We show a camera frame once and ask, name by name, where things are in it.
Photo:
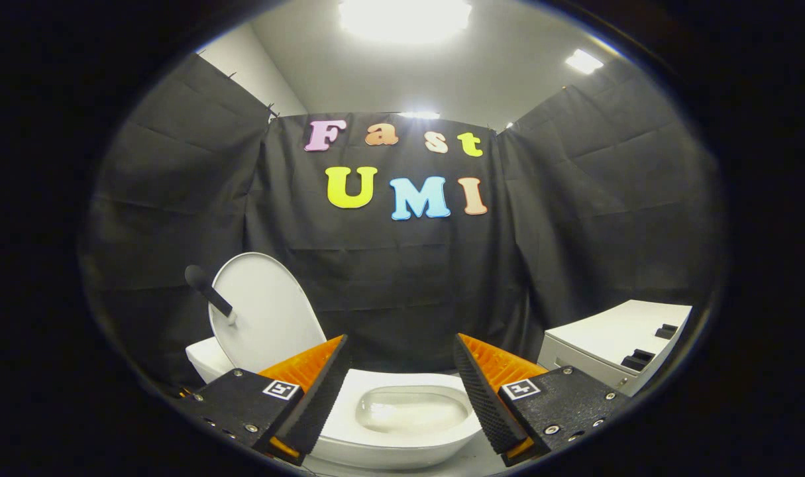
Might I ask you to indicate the black backdrop cloth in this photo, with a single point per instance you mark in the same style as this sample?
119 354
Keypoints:
402 278

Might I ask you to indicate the white toilet lid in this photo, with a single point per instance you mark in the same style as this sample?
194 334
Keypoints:
269 311

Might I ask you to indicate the white cabinet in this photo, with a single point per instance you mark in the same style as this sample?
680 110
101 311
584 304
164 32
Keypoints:
607 338

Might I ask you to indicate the ceiling light behind cloth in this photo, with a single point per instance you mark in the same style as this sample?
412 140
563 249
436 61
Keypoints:
419 115

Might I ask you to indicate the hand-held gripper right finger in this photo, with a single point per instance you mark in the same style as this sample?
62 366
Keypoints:
485 404

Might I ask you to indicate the small ceiling light panel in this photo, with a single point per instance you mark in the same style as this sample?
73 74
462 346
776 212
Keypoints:
584 61

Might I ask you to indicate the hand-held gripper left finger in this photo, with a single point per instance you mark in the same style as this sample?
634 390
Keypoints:
322 397

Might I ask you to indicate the white ceramic toilet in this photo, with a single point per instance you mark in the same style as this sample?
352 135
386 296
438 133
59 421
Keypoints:
409 437

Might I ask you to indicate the large ceiling light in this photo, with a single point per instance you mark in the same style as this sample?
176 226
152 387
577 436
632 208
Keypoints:
405 16

